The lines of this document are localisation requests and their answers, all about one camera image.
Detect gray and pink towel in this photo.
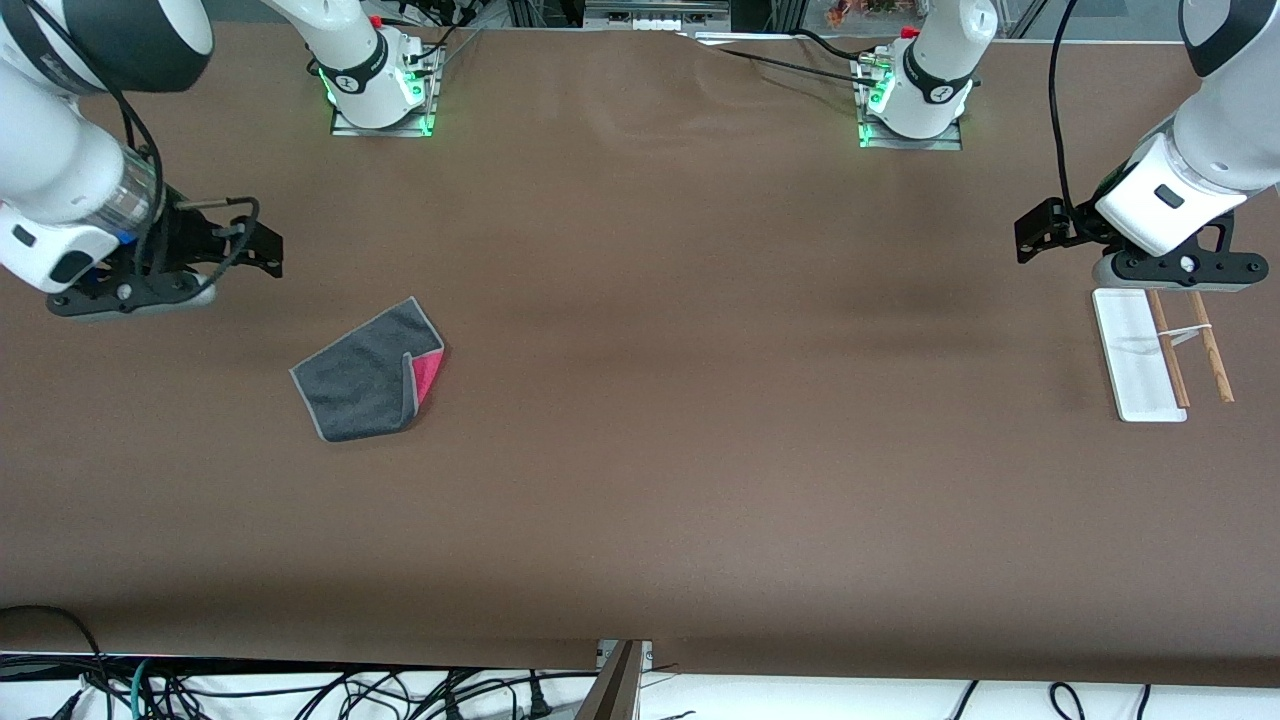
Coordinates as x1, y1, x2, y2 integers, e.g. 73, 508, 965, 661
290, 296, 446, 443

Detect white rack with wooden posts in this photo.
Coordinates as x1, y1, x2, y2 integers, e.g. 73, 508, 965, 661
1092, 288, 1235, 423

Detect silver metal device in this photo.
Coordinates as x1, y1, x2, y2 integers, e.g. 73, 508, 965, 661
584, 0, 732, 32

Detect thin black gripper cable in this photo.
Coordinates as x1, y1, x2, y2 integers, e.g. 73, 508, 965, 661
175, 196, 262, 291

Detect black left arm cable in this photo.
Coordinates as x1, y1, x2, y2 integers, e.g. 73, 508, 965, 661
1047, 0, 1084, 217

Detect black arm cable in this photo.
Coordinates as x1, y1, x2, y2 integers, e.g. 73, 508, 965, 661
20, 0, 167, 276
1047, 0, 1084, 217

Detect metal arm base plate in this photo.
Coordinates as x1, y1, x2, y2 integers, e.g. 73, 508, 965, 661
330, 48, 442, 138
857, 58, 964, 152

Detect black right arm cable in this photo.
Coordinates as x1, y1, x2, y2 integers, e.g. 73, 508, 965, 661
20, 0, 167, 276

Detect thick black table cable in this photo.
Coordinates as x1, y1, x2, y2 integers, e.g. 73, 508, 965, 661
793, 27, 873, 61

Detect black base cable bundle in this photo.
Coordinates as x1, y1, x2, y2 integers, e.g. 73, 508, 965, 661
385, 0, 483, 63

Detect thin black table cable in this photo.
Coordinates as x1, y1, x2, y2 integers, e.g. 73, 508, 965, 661
695, 42, 866, 89

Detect black looped floor cable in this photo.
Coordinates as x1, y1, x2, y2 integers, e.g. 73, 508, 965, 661
0, 604, 107, 720

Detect black tangled floor cables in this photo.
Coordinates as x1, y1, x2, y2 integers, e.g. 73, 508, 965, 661
150, 668, 601, 720

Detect metal camera stand bracket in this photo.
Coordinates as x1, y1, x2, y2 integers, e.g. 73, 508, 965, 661
578, 639, 654, 720

